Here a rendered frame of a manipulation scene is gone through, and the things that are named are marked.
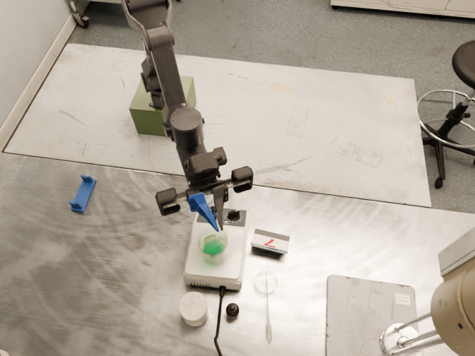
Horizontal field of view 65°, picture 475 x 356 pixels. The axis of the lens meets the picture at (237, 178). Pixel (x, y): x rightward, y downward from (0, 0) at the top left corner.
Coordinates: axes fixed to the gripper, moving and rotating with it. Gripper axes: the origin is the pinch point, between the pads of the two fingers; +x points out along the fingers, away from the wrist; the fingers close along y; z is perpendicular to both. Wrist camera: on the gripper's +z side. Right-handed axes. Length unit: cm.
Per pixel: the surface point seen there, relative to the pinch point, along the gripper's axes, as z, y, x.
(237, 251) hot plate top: -16.9, 3.7, 2.4
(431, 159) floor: -116, 141, -45
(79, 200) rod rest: -25.0, -29.6, -27.0
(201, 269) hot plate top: -16.9, -5.0, 3.7
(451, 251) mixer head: 18.4, 23.9, 23.0
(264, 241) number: -23.4, 11.6, 0.0
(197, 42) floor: -117, 42, -189
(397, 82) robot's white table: -26, 74, -37
